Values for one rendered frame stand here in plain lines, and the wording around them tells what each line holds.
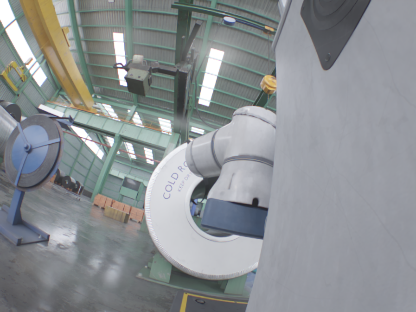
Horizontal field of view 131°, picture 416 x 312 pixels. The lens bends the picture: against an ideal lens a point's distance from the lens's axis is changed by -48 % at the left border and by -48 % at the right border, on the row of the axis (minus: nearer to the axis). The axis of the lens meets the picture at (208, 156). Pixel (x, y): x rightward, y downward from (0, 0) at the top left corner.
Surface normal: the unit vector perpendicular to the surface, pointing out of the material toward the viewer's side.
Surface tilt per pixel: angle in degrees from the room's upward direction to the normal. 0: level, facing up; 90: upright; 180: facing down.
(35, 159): 90
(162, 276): 90
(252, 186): 71
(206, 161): 135
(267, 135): 90
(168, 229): 90
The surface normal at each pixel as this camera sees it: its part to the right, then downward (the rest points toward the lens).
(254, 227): 0.05, -0.40
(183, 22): -0.23, 0.89
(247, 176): -0.12, -0.71
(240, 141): -0.63, -0.44
